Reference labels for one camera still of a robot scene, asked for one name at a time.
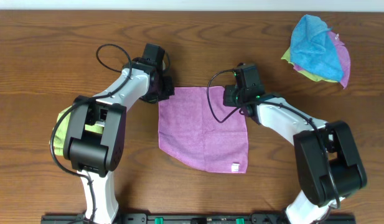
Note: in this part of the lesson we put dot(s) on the blue cloth in pile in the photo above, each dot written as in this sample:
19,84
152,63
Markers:
312,49

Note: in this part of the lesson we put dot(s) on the folded light green cloth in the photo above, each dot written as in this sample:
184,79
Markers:
60,135

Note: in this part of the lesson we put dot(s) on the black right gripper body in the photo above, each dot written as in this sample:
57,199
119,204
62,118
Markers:
233,97

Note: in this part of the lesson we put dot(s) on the purple microfiber cloth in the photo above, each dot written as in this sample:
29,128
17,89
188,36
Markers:
198,130

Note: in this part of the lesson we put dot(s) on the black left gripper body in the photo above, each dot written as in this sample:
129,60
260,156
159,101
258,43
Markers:
167,88

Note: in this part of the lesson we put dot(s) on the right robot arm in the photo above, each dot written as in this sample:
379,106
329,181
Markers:
329,166

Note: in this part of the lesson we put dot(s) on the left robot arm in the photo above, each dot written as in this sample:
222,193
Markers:
94,139

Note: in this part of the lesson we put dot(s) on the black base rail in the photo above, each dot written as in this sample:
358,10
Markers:
142,218

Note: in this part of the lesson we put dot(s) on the yellow-green cloth in pile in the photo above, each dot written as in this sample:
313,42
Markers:
287,57

